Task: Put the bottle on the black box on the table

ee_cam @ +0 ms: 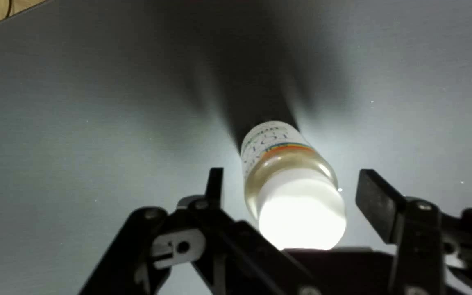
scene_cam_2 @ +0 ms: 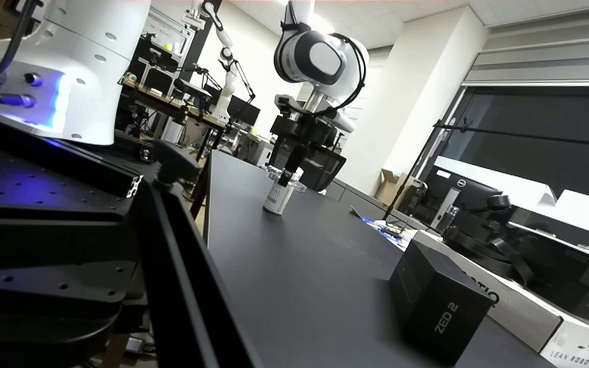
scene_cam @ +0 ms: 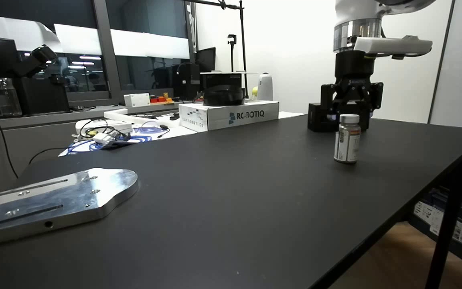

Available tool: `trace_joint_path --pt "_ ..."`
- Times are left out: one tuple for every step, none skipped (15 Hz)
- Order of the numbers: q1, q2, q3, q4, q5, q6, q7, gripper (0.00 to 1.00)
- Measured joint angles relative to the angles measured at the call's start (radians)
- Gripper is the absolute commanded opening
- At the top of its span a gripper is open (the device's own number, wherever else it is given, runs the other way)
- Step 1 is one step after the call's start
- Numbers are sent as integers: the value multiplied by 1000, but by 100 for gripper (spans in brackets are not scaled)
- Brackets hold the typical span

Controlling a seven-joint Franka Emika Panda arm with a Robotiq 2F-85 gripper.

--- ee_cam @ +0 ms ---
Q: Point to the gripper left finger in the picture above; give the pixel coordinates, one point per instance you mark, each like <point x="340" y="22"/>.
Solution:
<point x="223" y="229"/>

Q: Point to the clear bottle with white cap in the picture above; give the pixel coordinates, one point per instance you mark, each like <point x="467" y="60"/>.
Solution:
<point x="291" y="188"/>

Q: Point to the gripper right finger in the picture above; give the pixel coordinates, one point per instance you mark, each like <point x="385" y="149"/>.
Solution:
<point x="420" y="233"/>

